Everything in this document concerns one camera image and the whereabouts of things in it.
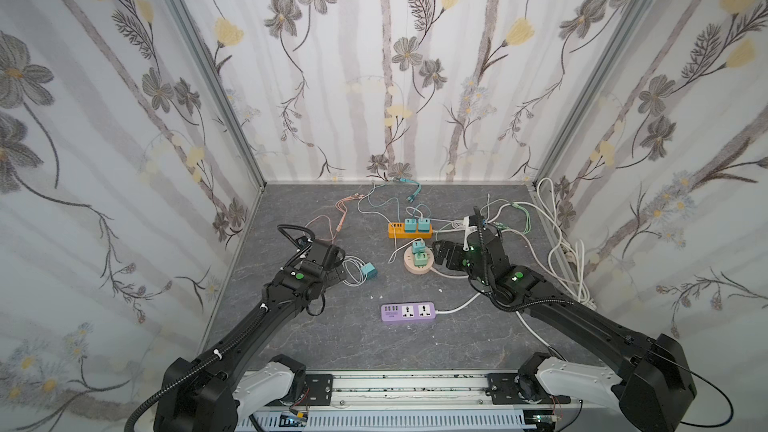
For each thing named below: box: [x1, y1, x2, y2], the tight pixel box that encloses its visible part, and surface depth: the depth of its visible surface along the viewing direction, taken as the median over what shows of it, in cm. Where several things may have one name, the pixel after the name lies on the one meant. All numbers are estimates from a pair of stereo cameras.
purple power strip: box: [380, 302, 437, 322], surface depth 86 cm
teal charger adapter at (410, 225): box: [404, 218, 417, 233], surface depth 103 cm
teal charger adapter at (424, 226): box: [418, 218, 431, 233], surface depth 103 cm
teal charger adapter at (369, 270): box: [361, 262, 378, 281], surface depth 96 cm
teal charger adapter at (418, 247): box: [412, 240, 426, 254], surface depth 95 cm
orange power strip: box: [388, 222, 434, 239], surface depth 104 cm
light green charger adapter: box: [414, 252, 428, 268], surface depth 93 cm
